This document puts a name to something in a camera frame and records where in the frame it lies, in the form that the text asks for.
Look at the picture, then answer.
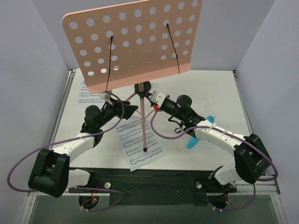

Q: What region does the pink perforated music stand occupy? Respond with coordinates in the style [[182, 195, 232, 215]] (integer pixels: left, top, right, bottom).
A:
[[61, 0, 204, 152]]

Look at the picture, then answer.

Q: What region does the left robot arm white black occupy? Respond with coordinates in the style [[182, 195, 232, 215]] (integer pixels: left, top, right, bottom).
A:
[[28, 99, 138, 197]]

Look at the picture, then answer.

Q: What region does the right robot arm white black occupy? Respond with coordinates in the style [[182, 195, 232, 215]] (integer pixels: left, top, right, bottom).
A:
[[152, 93, 274, 191]]

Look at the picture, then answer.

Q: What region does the far sheet music page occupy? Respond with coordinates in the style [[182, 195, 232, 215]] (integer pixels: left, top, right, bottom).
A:
[[77, 78, 105, 108]]

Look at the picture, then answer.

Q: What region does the sheet music page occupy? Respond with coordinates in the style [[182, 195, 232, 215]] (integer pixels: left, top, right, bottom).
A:
[[77, 78, 105, 108], [114, 116, 166, 171]]

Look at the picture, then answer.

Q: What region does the near sheet music page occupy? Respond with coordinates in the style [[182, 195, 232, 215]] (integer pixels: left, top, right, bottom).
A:
[[114, 116, 166, 171]]

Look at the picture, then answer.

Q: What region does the black microphone desk stand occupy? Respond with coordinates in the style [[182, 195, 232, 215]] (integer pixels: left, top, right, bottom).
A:
[[134, 81, 151, 94]]

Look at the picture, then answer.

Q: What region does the blue toy microphone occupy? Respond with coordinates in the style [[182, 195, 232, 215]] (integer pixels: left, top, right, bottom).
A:
[[185, 115, 215, 150]]

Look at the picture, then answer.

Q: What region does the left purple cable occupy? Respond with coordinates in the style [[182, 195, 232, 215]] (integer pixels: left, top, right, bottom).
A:
[[7, 91, 128, 212]]

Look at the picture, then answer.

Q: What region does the purple cable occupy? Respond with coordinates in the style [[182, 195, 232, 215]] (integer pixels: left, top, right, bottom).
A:
[[150, 109, 278, 212], [7, 91, 128, 212]]

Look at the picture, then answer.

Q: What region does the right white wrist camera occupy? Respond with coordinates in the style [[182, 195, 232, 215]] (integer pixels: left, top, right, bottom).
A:
[[149, 91, 170, 110]]

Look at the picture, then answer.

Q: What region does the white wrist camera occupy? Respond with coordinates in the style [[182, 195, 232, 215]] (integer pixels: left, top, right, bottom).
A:
[[149, 91, 170, 110], [99, 91, 112, 104]]

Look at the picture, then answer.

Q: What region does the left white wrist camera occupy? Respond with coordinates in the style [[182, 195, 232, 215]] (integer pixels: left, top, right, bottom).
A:
[[99, 91, 112, 104]]

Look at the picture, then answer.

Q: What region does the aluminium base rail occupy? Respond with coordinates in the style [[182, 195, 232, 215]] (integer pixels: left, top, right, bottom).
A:
[[28, 175, 281, 196]]

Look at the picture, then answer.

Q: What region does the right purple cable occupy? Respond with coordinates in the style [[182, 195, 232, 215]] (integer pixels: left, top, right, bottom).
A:
[[150, 109, 278, 212]]

